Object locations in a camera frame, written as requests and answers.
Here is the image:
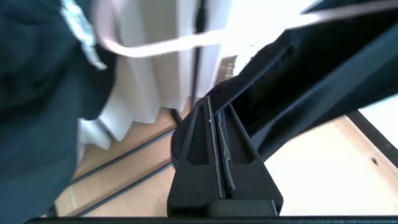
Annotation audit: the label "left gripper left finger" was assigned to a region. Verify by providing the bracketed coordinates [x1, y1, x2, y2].
[167, 95, 224, 217]

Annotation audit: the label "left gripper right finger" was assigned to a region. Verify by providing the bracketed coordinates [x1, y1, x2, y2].
[216, 103, 284, 217]

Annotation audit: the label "black garment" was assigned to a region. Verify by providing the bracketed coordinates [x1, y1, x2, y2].
[170, 0, 398, 170]

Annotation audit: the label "pink clothes hanger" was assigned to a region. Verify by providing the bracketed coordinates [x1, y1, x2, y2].
[92, 0, 398, 59]

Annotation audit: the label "black shorts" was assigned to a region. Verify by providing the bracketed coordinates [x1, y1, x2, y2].
[0, 0, 118, 224]

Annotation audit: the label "black clothes rack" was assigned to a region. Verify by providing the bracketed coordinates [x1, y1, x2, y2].
[46, 0, 208, 218]

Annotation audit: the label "white curtain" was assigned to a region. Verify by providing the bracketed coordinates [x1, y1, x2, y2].
[77, 0, 240, 162]

